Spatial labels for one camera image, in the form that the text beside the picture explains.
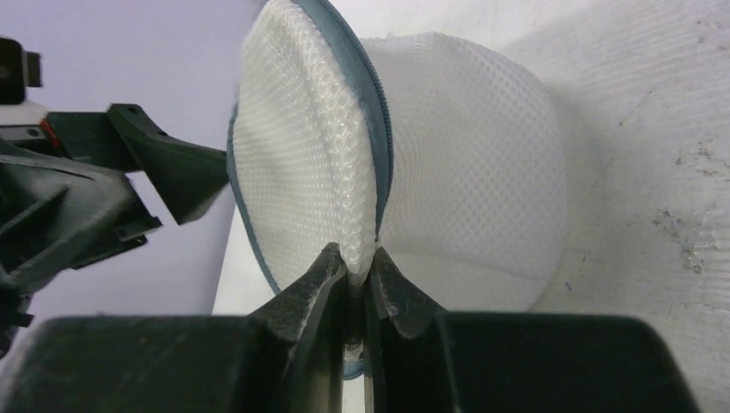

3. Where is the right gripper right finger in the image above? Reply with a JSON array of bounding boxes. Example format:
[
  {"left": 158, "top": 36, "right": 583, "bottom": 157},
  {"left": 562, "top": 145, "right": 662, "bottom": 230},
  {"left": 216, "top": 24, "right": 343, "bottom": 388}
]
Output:
[{"left": 364, "top": 250, "right": 699, "bottom": 412}]

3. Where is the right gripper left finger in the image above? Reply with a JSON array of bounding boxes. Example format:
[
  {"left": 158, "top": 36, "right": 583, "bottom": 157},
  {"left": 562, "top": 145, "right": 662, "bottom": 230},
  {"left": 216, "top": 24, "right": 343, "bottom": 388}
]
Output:
[{"left": 1, "top": 243, "right": 346, "bottom": 412}]

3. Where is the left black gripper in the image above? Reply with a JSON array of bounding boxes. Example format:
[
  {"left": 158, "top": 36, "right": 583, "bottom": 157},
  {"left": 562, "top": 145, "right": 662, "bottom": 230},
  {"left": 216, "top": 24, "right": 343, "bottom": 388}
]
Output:
[{"left": 1, "top": 103, "right": 229, "bottom": 356}]

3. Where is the blue-trim mesh laundry bag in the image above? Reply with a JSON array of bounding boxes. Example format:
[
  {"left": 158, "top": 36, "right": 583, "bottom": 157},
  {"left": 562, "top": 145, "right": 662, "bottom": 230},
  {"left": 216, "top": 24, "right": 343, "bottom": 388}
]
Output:
[{"left": 226, "top": 0, "right": 568, "bottom": 380}]

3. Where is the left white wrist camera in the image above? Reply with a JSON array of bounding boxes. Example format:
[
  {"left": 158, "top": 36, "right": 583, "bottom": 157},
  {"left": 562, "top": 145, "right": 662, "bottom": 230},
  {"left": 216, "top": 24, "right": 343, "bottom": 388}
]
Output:
[{"left": 1, "top": 37, "right": 49, "bottom": 126}]

